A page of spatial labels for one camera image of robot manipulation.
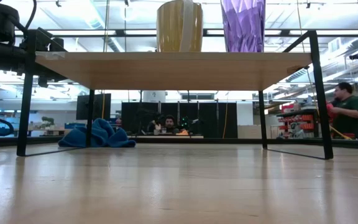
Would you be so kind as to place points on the yellow and white mug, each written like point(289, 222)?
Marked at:
point(179, 28)

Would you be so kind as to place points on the purple faceted plastic cup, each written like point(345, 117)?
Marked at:
point(243, 26)

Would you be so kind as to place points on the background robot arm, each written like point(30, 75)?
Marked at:
point(186, 123)

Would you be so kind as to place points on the wooden shelf with black legs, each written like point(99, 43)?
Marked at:
point(172, 70)

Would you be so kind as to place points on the person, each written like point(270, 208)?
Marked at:
point(350, 115)
point(170, 124)

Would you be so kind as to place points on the black partition panels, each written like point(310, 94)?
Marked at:
point(210, 119)

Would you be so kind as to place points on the beige cardboard box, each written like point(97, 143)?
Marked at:
point(249, 131)

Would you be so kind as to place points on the blue cloth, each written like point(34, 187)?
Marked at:
point(104, 135)

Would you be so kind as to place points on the black monitor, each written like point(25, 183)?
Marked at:
point(99, 107)

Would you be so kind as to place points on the rack with red bins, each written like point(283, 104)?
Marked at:
point(297, 123)

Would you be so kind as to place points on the potted plant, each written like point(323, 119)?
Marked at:
point(47, 122)

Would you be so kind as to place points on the black ceiling-mounted device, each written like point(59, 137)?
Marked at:
point(356, 56)

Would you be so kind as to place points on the black aluminium table frame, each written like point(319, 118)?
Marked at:
point(222, 141)

